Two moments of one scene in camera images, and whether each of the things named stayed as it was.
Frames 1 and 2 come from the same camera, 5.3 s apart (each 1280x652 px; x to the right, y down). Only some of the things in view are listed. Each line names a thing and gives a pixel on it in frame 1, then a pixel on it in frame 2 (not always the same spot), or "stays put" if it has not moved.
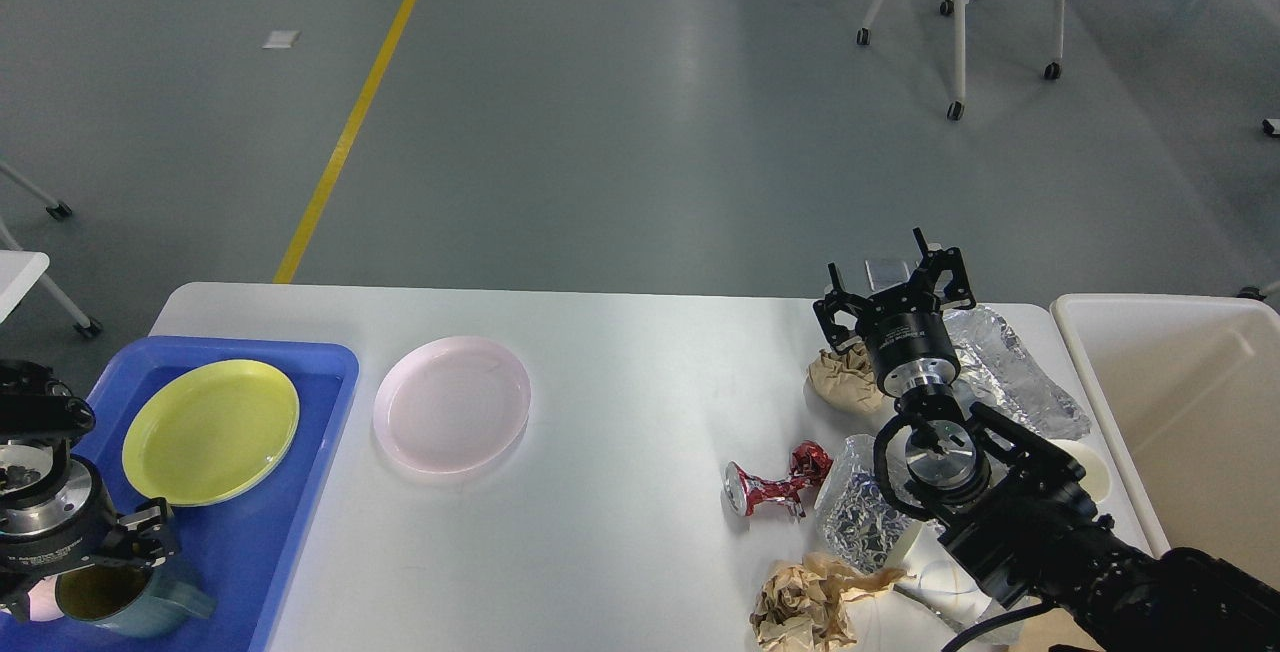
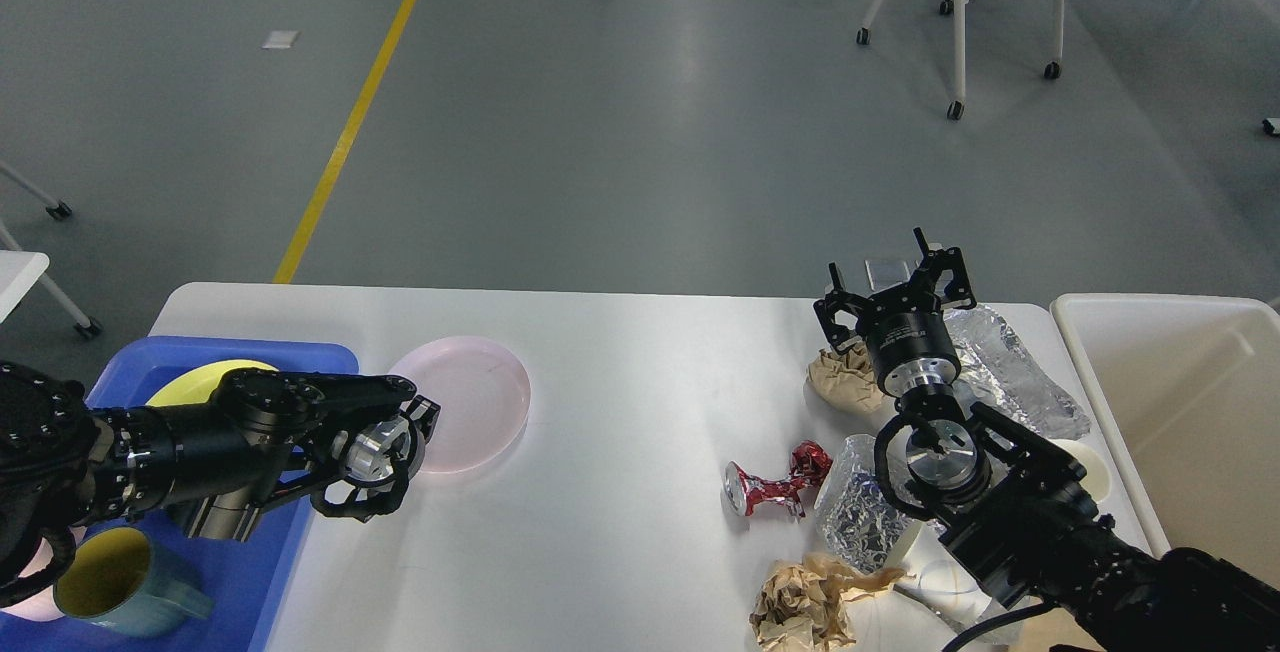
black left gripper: (73, 526) to (389, 451)
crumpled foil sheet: (998, 373) stays put
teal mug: (133, 601) stays put
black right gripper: (911, 350) stays put
